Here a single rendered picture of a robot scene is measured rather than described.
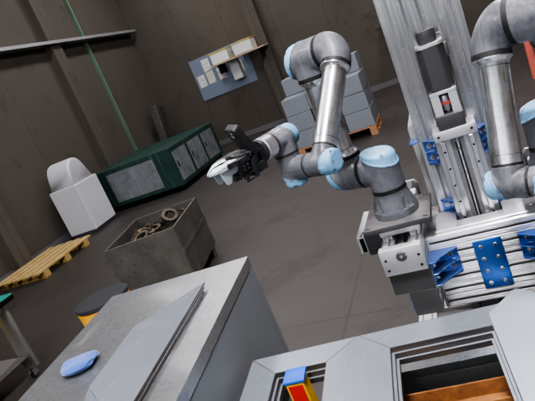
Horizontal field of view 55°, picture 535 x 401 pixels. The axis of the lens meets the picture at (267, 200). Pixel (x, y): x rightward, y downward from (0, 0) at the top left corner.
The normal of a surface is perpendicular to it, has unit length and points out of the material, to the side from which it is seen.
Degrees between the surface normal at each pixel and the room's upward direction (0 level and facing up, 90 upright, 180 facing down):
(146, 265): 90
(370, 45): 90
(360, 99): 90
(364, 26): 90
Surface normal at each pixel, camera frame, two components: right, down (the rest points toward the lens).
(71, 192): -0.21, 0.34
